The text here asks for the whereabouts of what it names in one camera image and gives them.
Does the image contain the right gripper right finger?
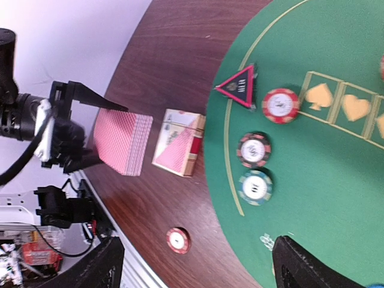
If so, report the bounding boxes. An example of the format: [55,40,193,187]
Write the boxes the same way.
[272,236,361,287]

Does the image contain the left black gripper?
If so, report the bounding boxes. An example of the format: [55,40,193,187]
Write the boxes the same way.
[41,81,128,173]

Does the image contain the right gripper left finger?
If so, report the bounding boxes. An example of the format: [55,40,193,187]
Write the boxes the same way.
[28,237,124,288]

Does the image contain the red card deck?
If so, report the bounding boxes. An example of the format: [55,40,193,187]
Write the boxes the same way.
[93,109,153,176]

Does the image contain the orange poker chip stack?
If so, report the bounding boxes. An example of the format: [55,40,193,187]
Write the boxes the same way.
[166,227,191,254]

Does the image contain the green chip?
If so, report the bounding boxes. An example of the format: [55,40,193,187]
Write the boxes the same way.
[238,170,274,206]
[259,233,275,251]

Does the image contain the brown chip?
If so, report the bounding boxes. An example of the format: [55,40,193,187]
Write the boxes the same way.
[236,131,272,169]

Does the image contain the black red triangular dealer button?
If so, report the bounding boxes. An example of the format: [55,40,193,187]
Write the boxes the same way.
[214,63,258,110]

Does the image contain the red chips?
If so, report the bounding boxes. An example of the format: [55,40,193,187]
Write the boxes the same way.
[262,88,300,124]
[379,56,384,81]

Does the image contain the blue small blind button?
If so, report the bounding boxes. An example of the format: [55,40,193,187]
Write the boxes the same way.
[367,283,384,288]

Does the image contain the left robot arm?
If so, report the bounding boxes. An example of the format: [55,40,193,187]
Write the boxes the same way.
[1,28,128,173]

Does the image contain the card deck box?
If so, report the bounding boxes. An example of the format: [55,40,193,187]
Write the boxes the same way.
[152,109,206,177]

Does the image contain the round green poker mat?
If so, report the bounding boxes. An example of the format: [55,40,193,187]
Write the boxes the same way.
[204,1,383,287]

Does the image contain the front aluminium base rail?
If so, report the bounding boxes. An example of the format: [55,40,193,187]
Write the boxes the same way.
[71,170,167,288]

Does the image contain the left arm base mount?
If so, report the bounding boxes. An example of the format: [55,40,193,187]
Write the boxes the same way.
[34,179,115,239]

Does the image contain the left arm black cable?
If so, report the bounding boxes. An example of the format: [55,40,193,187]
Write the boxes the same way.
[0,119,55,187]

